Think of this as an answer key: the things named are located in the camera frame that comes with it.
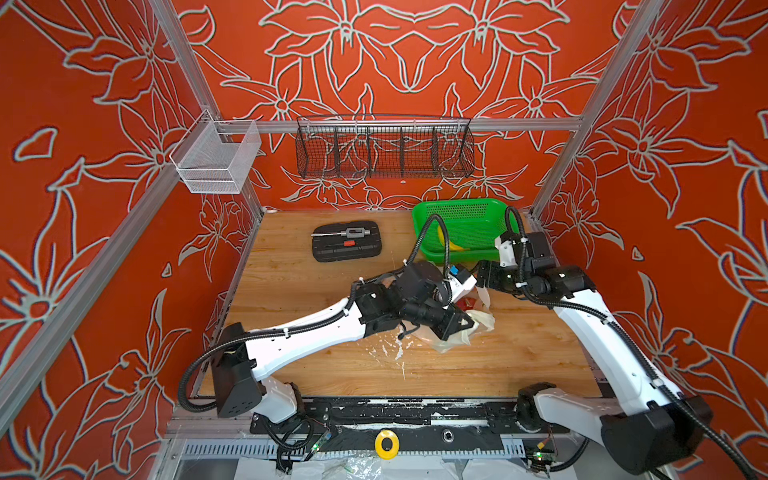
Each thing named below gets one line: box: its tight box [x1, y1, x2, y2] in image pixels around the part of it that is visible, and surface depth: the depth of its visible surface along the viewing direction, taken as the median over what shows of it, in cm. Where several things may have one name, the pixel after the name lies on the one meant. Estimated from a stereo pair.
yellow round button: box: [374, 428, 400, 461], surface depth 70 cm
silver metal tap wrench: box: [310, 228, 370, 238], surface depth 105 cm
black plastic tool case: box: [312, 220, 382, 262], surface depth 103 cm
